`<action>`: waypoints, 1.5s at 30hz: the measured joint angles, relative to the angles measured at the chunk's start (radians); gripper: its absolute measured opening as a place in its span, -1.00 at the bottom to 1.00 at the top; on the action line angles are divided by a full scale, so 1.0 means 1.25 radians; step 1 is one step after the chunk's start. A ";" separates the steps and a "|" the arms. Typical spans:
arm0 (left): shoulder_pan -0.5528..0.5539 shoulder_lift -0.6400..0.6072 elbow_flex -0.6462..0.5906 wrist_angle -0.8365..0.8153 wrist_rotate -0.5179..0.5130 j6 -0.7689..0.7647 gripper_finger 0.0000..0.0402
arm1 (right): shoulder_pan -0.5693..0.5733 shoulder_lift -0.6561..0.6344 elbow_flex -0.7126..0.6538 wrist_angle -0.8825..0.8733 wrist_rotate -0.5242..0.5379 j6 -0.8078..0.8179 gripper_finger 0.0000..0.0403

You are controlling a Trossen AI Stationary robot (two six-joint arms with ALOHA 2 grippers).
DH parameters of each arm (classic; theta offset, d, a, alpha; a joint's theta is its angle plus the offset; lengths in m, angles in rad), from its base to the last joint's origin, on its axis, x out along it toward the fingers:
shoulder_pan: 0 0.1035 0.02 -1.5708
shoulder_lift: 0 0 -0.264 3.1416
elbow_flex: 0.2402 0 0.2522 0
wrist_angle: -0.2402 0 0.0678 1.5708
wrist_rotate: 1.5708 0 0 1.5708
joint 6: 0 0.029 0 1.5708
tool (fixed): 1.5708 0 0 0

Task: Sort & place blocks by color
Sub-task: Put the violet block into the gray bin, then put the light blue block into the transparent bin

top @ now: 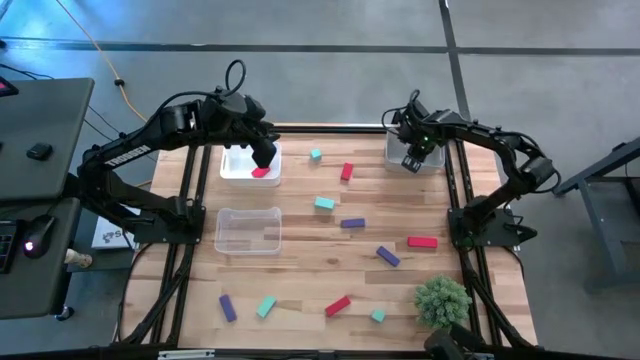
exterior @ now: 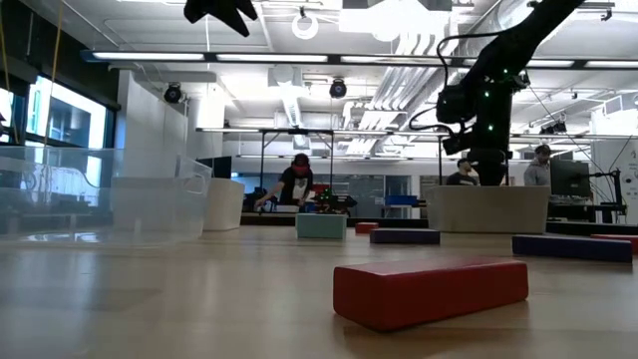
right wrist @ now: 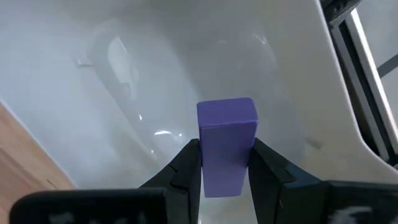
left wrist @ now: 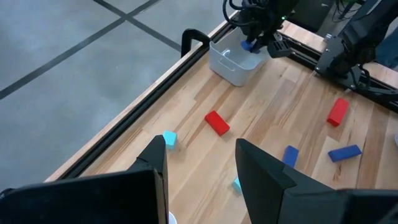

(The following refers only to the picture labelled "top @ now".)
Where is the beige knob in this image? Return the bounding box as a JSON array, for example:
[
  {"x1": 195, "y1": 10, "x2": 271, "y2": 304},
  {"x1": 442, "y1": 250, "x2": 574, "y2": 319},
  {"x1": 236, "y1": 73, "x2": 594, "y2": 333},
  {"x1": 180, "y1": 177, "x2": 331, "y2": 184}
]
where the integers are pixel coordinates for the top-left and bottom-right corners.
[{"x1": 63, "y1": 248, "x2": 94, "y2": 270}]

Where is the white printed paper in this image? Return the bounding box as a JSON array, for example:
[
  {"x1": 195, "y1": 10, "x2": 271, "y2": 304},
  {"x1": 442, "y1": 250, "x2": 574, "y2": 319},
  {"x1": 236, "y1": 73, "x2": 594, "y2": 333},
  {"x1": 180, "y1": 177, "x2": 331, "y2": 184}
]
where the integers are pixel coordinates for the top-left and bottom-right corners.
[{"x1": 91, "y1": 207, "x2": 136, "y2": 250}]

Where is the small black device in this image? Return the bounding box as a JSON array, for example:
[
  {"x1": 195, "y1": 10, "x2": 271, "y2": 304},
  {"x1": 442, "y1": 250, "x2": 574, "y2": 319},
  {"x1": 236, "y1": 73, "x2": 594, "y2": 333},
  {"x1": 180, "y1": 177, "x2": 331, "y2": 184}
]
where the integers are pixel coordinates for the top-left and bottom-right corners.
[{"x1": 25, "y1": 142, "x2": 54, "y2": 162}]

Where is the white plastic bin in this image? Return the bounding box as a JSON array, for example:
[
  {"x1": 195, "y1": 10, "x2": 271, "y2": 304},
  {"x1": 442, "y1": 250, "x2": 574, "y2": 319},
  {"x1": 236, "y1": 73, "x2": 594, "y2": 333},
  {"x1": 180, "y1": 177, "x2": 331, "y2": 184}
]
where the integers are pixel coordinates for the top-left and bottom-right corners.
[{"x1": 219, "y1": 141, "x2": 283, "y2": 189}]

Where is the person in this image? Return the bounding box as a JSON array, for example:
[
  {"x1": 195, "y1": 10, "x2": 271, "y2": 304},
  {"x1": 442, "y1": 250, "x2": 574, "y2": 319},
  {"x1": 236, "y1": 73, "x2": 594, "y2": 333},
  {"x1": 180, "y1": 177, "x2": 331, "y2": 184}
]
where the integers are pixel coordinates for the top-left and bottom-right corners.
[{"x1": 423, "y1": 322, "x2": 482, "y2": 360}]

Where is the clear plastic bin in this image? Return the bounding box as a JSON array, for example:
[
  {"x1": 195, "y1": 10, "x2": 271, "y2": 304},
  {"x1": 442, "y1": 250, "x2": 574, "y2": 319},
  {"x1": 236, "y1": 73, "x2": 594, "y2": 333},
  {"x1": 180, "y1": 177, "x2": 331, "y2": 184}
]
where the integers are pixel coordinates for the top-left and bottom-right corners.
[{"x1": 214, "y1": 206, "x2": 284, "y2": 256}]

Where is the black floor cable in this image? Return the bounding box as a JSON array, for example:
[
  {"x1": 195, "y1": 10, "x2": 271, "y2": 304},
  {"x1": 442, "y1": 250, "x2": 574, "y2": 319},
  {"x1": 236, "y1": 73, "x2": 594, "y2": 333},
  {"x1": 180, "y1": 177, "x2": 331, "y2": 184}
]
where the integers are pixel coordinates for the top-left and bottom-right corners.
[{"x1": 0, "y1": 62, "x2": 161, "y2": 161}]

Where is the yellow cable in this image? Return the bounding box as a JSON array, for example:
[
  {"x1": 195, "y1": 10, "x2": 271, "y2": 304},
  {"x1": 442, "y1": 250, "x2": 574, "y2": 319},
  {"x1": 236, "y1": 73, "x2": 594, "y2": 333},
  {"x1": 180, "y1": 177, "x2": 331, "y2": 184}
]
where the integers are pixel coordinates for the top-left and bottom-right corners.
[{"x1": 53, "y1": 0, "x2": 151, "y2": 124}]

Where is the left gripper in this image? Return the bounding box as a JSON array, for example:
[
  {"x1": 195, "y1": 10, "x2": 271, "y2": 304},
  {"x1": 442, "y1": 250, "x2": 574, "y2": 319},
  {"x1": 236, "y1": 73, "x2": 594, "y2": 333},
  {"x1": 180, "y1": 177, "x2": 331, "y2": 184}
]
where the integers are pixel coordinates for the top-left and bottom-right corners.
[{"x1": 238, "y1": 99, "x2": 281, "y2": 170}]

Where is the black computer mouse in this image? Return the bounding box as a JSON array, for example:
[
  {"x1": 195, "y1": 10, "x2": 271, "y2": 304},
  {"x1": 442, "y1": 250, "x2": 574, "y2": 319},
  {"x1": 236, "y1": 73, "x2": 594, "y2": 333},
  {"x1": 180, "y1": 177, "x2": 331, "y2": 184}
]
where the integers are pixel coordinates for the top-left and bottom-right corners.
[{"x1": 20, "y1": 213, "x2": 57, "y2": 260}]

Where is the black aluminium table frame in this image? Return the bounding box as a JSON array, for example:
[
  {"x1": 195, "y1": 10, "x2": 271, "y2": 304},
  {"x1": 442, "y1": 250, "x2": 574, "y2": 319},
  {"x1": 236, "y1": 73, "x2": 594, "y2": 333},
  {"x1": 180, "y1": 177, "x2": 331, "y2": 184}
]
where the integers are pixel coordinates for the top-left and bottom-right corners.
[{"x1": 112, "y1": 122, "x2": 539, "y2": 360}]

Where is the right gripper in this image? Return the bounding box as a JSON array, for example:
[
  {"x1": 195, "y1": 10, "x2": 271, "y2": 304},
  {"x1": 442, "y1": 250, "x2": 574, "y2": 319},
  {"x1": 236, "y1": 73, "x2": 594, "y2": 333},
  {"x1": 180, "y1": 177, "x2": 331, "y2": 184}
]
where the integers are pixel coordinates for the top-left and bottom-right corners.
[{"x1": 397, "y1": 112, "x2": 446, "y2": 175}]

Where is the green artificial plant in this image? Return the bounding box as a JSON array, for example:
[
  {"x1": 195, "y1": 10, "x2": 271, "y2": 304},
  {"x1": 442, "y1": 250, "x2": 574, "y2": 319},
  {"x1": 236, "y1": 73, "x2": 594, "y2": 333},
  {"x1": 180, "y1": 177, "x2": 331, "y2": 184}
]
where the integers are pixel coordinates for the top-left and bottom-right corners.
[{"x1": 413, "y1": 273, "x2": 474, "y2": 334}]

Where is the black backlit keyboard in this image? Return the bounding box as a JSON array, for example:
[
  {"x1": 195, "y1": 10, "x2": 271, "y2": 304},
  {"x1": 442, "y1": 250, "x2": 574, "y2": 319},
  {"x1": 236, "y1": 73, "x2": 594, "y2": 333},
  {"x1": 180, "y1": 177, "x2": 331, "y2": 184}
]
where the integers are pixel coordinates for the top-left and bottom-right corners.
[{"x1": 0, "y1": 219, "x2": 20, "y2": 275}]

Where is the red-lit black device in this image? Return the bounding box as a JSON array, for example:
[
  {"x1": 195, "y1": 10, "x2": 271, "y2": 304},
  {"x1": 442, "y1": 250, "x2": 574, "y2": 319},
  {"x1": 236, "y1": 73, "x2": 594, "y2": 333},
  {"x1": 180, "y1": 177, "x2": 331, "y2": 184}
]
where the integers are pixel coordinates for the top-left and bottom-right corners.
[{"x1": 0, "y1": 74, "x2": 20, "y2": 99}]

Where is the dark grey desk surface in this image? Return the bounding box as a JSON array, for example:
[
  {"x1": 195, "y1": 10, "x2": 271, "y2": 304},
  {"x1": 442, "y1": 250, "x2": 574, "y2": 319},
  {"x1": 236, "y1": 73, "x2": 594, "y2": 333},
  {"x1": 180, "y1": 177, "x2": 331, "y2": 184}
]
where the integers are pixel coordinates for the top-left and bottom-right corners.
[
  {"x1": 0, "y1": 77, "x2": 96, "y2": 202},
  {"x1": 0, "y1": 197, "x2": 84, "y2": 321}
]

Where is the grey metal stand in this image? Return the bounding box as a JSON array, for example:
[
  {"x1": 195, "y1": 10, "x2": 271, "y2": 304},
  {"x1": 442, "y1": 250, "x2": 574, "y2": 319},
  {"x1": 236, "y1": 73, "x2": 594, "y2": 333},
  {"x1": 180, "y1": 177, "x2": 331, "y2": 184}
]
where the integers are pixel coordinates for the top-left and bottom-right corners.
[{"x1": 549, "y1": 135, "x2": 640, "y2": 291}]

